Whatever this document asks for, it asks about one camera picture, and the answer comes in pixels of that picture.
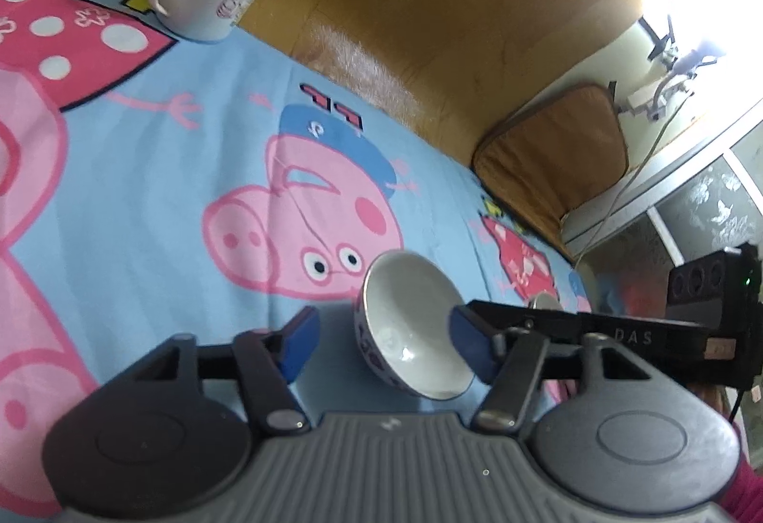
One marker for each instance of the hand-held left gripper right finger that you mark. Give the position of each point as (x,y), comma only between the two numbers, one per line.
(471,344)

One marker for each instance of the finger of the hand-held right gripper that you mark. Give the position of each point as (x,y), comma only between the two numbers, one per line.
(506,317)

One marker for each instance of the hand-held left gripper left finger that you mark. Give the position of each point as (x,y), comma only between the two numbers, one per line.
(301,341)

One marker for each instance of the white bowl with purple flowers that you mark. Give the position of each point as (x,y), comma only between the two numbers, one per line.
(405,314)

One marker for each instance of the person's right forearm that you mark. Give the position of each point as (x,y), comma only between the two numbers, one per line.
(748,487)

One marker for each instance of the brown cushion mat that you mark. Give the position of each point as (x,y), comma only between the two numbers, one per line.
(548,159)

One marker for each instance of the blue cartoon pig blanket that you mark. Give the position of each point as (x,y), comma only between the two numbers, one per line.
(149,171)

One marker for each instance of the grey metal door frame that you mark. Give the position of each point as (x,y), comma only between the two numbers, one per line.
(685,165)

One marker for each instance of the white wall fixture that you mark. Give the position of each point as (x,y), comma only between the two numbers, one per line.
(661,94)

